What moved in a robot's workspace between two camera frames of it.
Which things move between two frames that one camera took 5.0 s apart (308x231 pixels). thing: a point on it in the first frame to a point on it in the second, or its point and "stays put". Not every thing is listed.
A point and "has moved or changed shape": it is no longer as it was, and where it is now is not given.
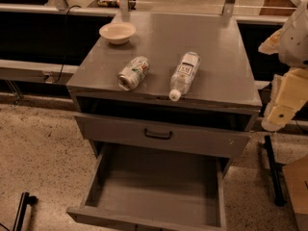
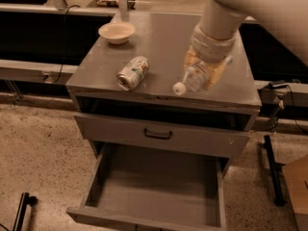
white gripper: (295, 47) to (211, 47)
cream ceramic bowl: (117, 33) stays put
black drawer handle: (157, 137) stays put
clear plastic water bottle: (181, 81) has moved or changed shape
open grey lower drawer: (157, 189) stays put
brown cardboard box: (296, 176) stays put
